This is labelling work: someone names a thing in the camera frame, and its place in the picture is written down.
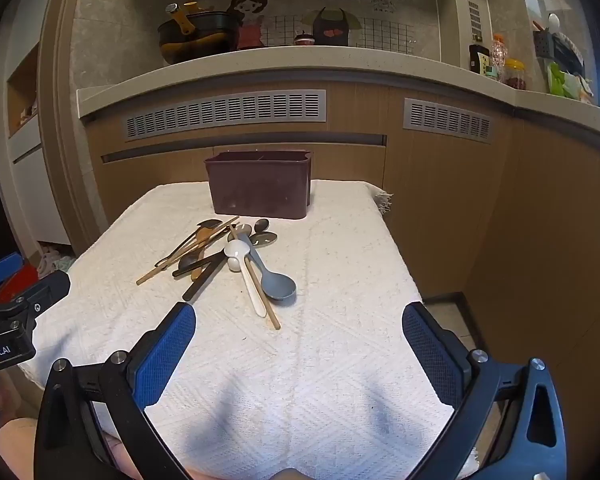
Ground wooden chopstick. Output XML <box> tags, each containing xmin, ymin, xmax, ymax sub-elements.
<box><xmin>155</xmin><ymin>224</ymin><xmax>227</xmax><ymax>267</ymax></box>
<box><xmin>136</xmin><ymin>216</ymin><xmax>241</xmax><ymax>286</ymax></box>
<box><xmin>230</xmin><ymin>228</ymin><xmax>282</xmax><ymax>331</ymax></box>

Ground red object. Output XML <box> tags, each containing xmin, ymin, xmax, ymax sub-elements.
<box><xmin>0</xmin><ymin>264</ymin><xmax>42</xmax><ymax>307</ymax></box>

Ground wooden spoon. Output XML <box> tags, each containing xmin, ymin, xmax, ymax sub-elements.
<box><xmin>191</xmin><ymin>227</ymin><xmax>215</xmax><ymax>282</ymax></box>

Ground speckled stone countertop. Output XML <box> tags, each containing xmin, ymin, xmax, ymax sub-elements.
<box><xmin>76</xmin><ymin>45</ymin><xmax>600</xmax><ymax>127</ymax></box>

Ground white woven tablecloth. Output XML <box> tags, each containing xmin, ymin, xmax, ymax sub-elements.
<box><xmin>17</xmin><ymin>180</ymin><xmax>481</xmax><ymax>480</ymax></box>

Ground cartoon boy wall sticker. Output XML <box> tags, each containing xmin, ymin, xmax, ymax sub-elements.
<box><xmin>300</xmin><ymin>0</ymin><xmax>364</xmax><ymax>47</ymax></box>

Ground wire wall grid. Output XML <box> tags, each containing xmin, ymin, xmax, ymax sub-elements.
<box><xmin>259</xmin><ymin>14</ymin><xmax>417</xmax><ymax>53</ymax></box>

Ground cartoon girl wall sticker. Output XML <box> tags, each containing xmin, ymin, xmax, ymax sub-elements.
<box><xmin>227</xmin><ymin>0</ymin><xmax>269</xmax><ymax>51</ymax></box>

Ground pale pink cloth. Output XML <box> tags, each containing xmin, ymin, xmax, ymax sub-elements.
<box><xmin>0</xmin><ymin>415</ymin><xmax>131</xmax><ymax>480</ymax></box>

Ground black packet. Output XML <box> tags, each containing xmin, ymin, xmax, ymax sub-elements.
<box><xmin>468</xmin><ymin>43</ymin><xmax>491</xmax><ymax>77</ymax></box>

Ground grey wall rack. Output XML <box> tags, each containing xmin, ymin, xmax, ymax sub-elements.
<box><xmin>532</xmin><ymin>29</ymin><xmax>589</xmax><ymax>74</ymax></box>

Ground short grey vent grille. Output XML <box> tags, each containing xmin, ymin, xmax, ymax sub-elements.
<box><xmin>403</xmin><ymin>97</ymin><xmax>495</xmax><ymax>144</ymax></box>

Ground grey plastic spoon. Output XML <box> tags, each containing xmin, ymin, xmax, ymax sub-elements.
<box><xmin>235</xmin><ymin>232</ymin><xmax>298</xmax><ymax>306</ymax></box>

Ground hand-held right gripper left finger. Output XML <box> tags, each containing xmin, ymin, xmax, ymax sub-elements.
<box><xmin>34</xmin><ymin>301</ymin><xmax>197</xmax><ymax>480</ymax></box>

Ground long grey vent grille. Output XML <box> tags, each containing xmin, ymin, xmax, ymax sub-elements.
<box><xmin>124</xmin><ymin>89</ymin><xmax>327</xmax><ymax>142</ymax></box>

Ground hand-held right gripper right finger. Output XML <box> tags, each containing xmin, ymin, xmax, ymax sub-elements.
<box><xmin>401</xmin><ymin>301</ymin><xmax>567</xmax><ymax>480</ymax></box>

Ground black-handled utensil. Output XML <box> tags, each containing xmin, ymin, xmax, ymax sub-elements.
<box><xmin>182</xmin><ymin>260</ymin><xmax>227</xmax><ymax>302</ymax></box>
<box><xmin>172</xmin><ymin>254</ymin><xmax>227</xmax><ymax>278</ymax></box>

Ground white plastic spoon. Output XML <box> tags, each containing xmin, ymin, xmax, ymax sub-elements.
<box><xmin>223</xmin><ymin>239</ymin><xmax>267</xmax><ymax>318</ymax></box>

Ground maroon plastic utensil holder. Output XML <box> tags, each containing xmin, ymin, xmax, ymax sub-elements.
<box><xmin>203</xmin><ymin>149</ymin><xmax>314</xmax><ymax>220</ymax></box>

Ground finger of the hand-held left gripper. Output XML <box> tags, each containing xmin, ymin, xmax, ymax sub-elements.
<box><xmin>7</xmin><ymin>270</ymin><xmax>72</xmax><ymax>333</ymax></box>
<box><xmin>0</xmin><ymin>252</ymin><xmax>25</xmax><ymax>306</ymax></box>

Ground green packets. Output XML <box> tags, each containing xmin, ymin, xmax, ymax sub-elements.
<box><xmin>547</xmin><ymin>62</ymin><xmax>594</xmax><ymax>105</ymax></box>

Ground black cooking pot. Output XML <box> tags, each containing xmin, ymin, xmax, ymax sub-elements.
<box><xmin>157</xmin><ymin>2</ymin><xmax>239</xmax><ymax>65</ymax></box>

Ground yellow-lidded jar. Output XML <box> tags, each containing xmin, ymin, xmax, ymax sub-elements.
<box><xmin>502</xmin><ymin>58</ymin><xmax>527</xmax><ymax>90</ymax></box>

